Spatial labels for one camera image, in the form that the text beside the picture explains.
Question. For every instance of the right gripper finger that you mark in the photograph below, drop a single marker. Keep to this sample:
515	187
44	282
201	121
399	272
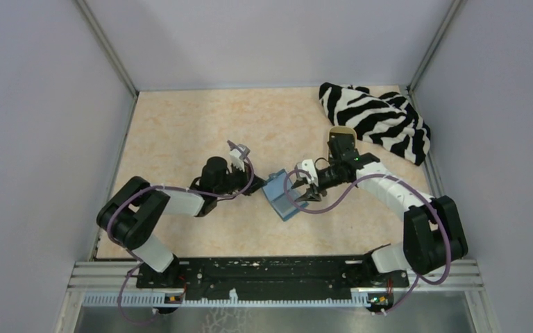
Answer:
311	195
300	182

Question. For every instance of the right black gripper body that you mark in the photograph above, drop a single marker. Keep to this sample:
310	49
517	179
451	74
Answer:
328	177

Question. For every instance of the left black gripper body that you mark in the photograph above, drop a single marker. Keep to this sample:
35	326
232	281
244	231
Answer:
237	180

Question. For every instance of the blue leather card holder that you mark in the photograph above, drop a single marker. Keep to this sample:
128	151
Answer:
275	195

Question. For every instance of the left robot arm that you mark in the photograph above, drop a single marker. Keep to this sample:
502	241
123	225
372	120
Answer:
131	215

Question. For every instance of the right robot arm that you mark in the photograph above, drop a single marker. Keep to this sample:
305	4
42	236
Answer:
433	235

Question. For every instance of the zebra striped cloth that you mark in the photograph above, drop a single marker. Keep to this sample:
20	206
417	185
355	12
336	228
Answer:
388	120

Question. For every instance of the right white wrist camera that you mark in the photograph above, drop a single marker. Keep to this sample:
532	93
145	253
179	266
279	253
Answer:
307	169

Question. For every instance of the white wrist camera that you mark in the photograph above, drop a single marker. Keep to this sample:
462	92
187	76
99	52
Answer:
307	169
238	154

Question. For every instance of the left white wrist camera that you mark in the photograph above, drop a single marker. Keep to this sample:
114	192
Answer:
238	154

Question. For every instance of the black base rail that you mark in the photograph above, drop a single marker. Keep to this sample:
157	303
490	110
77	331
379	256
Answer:
291	278

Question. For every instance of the white slotted cable duct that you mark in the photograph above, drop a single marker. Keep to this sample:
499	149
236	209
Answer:
161	300

